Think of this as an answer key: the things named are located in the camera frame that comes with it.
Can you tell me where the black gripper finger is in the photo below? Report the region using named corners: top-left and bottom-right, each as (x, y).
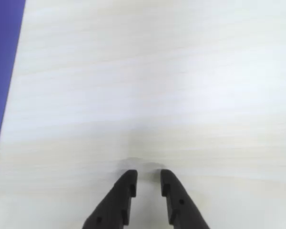
top-left (160, 169), bottom-right (211, 229)
top-left (82, 169), bottom-right (138, 229)

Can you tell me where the blue rectangular plastic box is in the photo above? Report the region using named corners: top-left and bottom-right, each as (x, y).
top-left (0, 0), bottom-right (26, 178)

